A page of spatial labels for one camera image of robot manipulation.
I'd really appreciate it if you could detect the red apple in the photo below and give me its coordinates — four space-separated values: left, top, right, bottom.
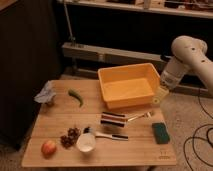
41 140 57 157

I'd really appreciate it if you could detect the black handle on shelf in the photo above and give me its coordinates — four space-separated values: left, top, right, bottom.
160 55 172 63

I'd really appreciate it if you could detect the yellow plastic tray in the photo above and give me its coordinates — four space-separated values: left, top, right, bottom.
98 63 160 109

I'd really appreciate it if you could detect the silver metal fork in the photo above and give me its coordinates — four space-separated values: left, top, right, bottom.
126 111 154 122

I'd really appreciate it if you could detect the black floor cable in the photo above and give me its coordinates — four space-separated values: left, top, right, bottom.
182 88 213 171

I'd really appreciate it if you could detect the green sponge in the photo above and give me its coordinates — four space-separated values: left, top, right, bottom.
152 122 170 144

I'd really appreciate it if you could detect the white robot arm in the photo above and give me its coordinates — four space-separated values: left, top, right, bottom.
151 35 213 106

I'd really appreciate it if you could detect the crumpled white cloth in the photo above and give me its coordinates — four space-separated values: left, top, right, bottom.
34 81 56 105

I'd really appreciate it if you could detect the bunch of dark grapes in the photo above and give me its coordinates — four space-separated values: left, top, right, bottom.
60 127 80 148

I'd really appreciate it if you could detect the green chili pepper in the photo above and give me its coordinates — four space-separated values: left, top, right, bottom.
68 89 83 107

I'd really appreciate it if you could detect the metal shelf rack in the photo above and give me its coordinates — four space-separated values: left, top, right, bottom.
56 0 213 99

